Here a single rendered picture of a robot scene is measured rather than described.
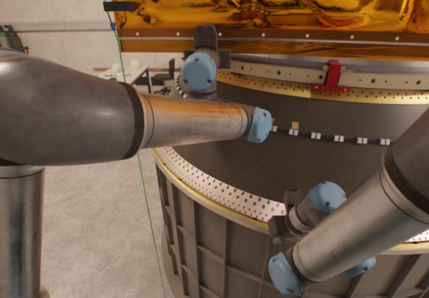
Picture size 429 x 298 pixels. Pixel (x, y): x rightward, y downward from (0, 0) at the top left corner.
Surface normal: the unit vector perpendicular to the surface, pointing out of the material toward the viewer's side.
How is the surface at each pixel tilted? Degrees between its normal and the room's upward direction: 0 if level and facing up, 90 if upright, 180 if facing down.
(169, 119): 73
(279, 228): 24
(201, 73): 90
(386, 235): 103
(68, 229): 0
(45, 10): 90
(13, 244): 87
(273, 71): 90
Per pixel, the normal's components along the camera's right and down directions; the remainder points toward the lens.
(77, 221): 0.00, -0.87
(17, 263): 0.77, 0.31
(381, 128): -0.06, 0.04
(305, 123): -0.32, 0.00
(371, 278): -0.01, 0.50
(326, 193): 0.17, -0.60
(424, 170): -0.91, 0.06
